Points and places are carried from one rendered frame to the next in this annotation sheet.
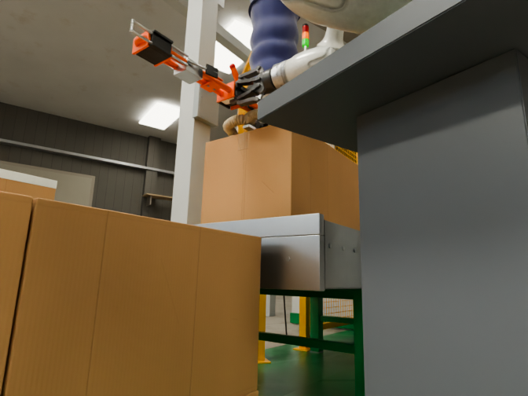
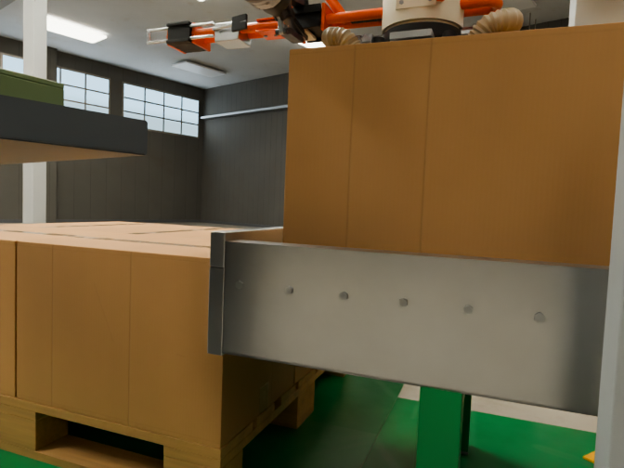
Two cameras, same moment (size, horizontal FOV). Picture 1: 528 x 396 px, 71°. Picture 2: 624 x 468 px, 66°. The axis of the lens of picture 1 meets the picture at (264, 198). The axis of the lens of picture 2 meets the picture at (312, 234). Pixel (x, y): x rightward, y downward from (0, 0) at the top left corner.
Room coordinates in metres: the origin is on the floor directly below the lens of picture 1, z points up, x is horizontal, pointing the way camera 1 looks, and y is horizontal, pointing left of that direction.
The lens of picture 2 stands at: (0.95, -0.97, 0.66)
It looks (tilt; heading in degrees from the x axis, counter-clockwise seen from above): 3 degrees down; 74
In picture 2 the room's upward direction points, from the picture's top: 2 degrees clockwise
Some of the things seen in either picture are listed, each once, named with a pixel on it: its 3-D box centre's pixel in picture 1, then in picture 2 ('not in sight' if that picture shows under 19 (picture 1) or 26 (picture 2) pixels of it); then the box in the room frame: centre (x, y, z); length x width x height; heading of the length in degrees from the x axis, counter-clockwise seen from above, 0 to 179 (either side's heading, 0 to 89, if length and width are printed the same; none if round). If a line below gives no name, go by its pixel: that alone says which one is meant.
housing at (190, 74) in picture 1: (188, 71); (233, 35); (1.07, 0.25, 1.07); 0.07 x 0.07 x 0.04; 53
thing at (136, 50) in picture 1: (152, 49); (188, 38); (0.97, 0.34, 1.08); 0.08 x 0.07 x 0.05; 143
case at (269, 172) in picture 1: (287, 200); (457, 167); (1.50, -0.10, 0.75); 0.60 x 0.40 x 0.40; 144
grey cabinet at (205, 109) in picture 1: (207, 101); not in sight; (2.36, 0.42, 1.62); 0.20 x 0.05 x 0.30; 144
